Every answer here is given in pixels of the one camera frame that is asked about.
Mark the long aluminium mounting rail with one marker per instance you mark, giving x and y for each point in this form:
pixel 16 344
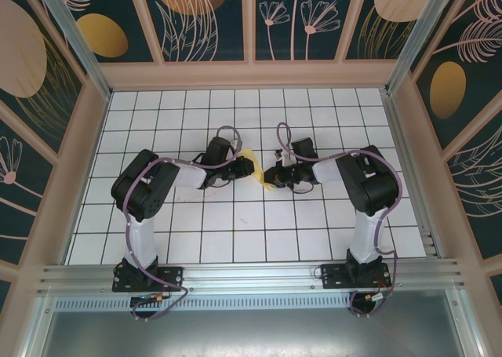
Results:
pixel 251 274

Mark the aluminium frame post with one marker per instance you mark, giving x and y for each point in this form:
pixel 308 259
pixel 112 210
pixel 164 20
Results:
pixel 419 39
pixel 74 39

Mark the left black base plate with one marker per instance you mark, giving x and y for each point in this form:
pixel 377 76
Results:
pixel 174 274

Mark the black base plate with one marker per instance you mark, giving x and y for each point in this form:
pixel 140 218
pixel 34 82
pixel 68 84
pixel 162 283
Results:
pixel 174 274
pixel 333 276

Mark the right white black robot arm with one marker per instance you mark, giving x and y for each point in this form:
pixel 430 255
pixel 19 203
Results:
pixel 368 180

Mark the small green circuit board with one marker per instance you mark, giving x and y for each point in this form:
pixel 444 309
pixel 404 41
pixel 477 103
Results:
pixel 143 300

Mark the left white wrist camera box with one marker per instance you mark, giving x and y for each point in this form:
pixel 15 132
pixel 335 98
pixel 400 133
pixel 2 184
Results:
pixel 235 143

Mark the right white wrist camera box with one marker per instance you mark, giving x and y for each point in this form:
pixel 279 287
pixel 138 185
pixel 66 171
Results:
pixel 284 159

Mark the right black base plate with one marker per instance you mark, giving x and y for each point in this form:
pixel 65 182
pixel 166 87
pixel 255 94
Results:
pixel 333 276

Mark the orange power connector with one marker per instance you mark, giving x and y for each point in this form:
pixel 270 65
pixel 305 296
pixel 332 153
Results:
pixel 372 296
pixel 158 296

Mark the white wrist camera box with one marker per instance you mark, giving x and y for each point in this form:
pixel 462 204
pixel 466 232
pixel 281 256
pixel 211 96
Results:
pixel 235 143
pixel 284 159

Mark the grey metal sheet panel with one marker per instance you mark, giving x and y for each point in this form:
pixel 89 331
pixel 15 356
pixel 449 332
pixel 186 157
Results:
pixel 251 337

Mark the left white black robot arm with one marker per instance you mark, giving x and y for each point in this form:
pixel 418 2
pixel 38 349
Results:
pixel 141 184

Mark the aluminium side rail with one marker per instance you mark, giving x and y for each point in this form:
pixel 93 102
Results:
pixel 400 137

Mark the yellow square paper sheet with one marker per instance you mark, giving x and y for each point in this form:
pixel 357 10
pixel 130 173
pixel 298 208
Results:
pixel 257 172

